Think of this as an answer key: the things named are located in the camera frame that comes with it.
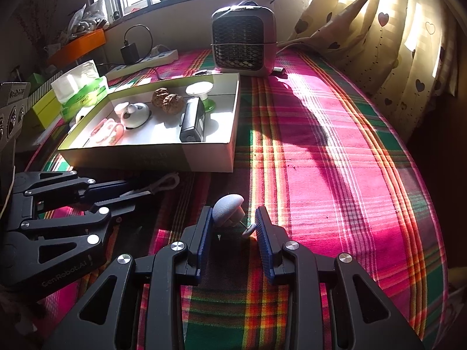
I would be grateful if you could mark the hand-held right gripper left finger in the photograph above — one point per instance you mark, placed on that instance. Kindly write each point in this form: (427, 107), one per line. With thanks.
(204, 237)

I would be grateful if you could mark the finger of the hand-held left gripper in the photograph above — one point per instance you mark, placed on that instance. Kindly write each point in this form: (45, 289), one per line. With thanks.
(107, 186)
(98, 217)

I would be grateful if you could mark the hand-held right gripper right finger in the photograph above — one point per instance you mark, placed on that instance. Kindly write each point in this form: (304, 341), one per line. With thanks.
(264, 240)

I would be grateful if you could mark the grey white mushroom-shaped gadget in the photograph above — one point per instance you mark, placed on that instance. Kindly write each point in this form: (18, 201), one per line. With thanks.
(226, 209)

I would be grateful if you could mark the pink clip holder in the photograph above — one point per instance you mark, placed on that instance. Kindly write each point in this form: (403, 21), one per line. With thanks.
(109, 133)

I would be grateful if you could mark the silver metal clip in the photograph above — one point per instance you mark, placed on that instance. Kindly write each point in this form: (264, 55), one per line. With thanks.
(168, 182)

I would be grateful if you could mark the white round face toy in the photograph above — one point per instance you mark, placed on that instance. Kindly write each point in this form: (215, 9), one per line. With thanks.
(137, 115)

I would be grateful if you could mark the green white cardboard box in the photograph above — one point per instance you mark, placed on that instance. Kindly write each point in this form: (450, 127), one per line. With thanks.
(160, 129)

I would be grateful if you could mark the brown walnut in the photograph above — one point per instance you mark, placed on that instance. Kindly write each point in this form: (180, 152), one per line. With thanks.
(172, 104)
(158, 95)

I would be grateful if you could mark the black case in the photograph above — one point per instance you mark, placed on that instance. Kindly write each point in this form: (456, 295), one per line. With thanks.
(191, 120)

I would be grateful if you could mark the lime green box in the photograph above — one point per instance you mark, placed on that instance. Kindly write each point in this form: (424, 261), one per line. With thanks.
(43, 111)

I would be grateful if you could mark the green white tissue pack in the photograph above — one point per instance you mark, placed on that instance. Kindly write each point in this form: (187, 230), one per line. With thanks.
(78, 87)

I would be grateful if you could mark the plaid cloth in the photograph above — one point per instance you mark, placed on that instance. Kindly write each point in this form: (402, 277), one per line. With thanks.
(328, 153)

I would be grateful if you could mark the printed grey carton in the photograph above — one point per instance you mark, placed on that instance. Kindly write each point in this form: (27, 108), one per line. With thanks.
(12, 116)

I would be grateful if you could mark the dark green box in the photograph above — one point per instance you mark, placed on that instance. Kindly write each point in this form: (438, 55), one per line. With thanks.
(38, 79)

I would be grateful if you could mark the black charger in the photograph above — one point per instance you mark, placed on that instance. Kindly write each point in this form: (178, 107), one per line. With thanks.
(129, 54)

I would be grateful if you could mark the white power strip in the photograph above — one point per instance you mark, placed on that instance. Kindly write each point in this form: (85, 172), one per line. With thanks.
(160, 57)

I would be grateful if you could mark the orange storage box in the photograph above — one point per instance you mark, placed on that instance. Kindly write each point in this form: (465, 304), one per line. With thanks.
(80, 45)

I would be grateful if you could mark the plastic bags pile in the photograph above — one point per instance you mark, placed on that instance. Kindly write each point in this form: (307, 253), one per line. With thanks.
(87, 16)

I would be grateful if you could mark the grey portable heater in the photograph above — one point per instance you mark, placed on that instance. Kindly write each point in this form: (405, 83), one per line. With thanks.
(242, 40)

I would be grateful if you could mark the heart print pillow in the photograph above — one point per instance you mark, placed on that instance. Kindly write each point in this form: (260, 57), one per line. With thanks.
(339, 29)

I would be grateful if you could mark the heart print curtain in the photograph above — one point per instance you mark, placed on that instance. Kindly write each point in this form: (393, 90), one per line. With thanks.
(412, 36)

